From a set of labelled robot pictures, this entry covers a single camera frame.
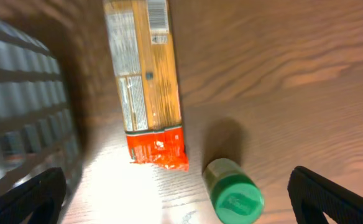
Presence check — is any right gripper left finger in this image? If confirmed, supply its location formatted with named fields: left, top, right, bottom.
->
left=0, top=167, right=67, bottom=224

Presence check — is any orange spaghetti pack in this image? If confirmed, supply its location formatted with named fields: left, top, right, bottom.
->
left=103, top=0, right=189, bottom=171

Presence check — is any grey plastic basket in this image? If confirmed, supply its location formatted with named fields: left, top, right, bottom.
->
left=0, top=20, right=82, bottom=197

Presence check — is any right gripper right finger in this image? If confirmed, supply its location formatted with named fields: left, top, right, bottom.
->
left=287, top=166, right=363, bottom=224

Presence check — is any green lid jar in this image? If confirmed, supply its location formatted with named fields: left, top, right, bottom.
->
left=203, top=158, right=265, bottom=224

